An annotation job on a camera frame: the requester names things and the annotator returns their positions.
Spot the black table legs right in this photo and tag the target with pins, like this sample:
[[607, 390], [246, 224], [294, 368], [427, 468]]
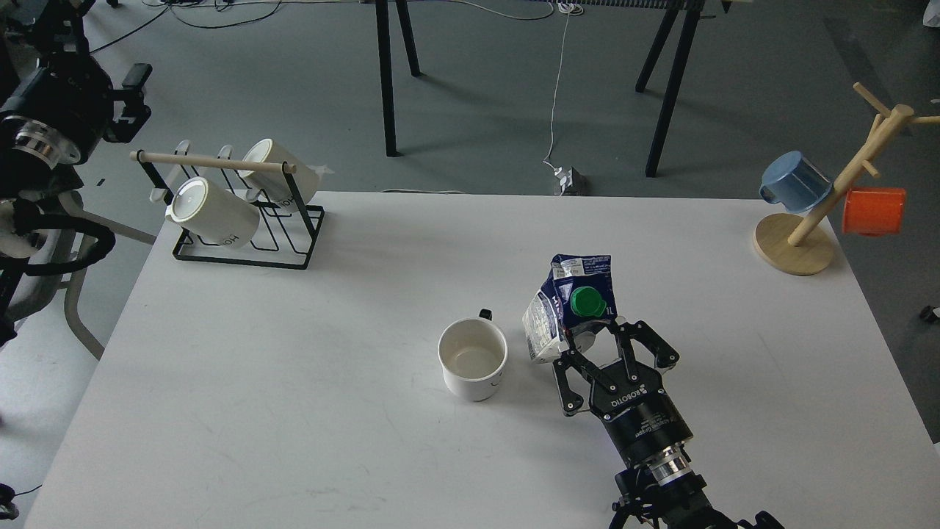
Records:
[[692, 15]]

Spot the white mug on rack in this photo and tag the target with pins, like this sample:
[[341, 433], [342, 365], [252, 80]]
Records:
[[213, 213], [274, 184]]

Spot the white smiley face mug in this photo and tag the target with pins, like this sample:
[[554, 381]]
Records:
[[473, 354]]

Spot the wooden mug tree stand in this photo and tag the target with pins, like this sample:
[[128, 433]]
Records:
[[795, 243]]

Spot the white power strip on floor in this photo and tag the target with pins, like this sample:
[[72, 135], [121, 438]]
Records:
[[570, 182]]

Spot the blue cup on tree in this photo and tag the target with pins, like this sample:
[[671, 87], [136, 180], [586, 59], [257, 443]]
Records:
[[792, 180]]

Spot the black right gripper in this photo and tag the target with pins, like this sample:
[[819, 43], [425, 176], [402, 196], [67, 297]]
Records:
[[639, 411]]

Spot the white mug front on rack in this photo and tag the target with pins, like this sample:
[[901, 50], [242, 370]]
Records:
[[213, 213]]

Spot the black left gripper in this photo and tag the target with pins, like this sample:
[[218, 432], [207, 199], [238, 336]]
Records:
[[59, 113]]

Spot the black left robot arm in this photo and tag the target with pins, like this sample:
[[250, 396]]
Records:
[[30, 188]]

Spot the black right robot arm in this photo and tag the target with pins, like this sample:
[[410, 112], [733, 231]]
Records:
[[658, 484]]

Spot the blue white milk carton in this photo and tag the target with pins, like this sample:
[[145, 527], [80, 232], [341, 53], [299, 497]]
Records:
[[577, 297]]

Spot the black wire mug rack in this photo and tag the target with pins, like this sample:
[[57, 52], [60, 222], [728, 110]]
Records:
[[283, 240]]

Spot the white mug rear on rack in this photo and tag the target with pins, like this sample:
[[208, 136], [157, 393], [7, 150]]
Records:
[[274, 184]]

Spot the orange cup on tree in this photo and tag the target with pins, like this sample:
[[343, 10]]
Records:
[[874, 211]]

